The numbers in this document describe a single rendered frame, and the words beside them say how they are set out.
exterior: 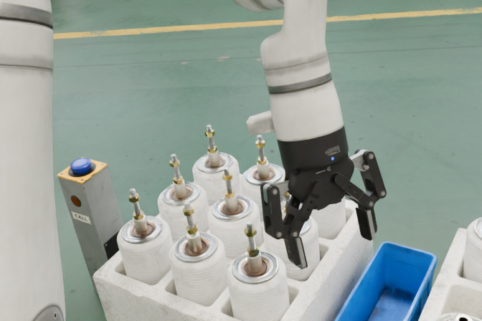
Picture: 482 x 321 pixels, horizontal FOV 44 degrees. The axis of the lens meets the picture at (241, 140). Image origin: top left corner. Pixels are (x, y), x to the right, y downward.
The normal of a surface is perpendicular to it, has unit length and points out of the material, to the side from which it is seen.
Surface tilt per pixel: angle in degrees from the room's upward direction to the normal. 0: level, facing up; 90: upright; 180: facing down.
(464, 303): 90
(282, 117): 81
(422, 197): 0
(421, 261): 88
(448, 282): 0
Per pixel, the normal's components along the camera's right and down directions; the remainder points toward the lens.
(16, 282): 0.79, -0.04
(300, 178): 0.38, 0.11
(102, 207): 0.85, 0.18
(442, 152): -0.11, -0.86
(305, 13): 0.57, 0.31
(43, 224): 0.98, -0.04
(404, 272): -0.53, 0.45
